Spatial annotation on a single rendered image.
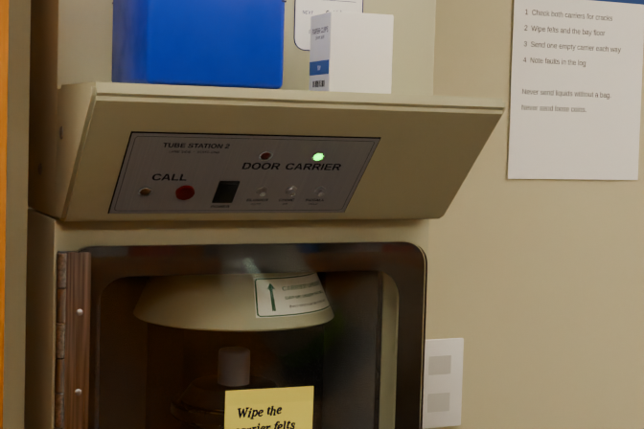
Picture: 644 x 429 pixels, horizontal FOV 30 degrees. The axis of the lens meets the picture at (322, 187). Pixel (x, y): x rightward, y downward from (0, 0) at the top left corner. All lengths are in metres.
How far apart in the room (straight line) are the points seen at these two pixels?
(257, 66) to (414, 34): 0.21
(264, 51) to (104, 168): 0.14
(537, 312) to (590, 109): 0.28
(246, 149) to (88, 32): 0.15
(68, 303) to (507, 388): 0.84
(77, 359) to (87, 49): 0.23
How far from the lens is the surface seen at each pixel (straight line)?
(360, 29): 0.91
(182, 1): 0.83
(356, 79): 0.90
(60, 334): 0.92
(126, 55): 0.87
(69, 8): 0.92
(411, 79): 1.02
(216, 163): 0.87
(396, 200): 0.97
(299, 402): 0.99
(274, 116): 0.85
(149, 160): 0.86
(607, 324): 1.70
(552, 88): 1.62
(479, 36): 1.56
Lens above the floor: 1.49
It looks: 3 degrees down
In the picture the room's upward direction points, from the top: 2 degrees clockwise
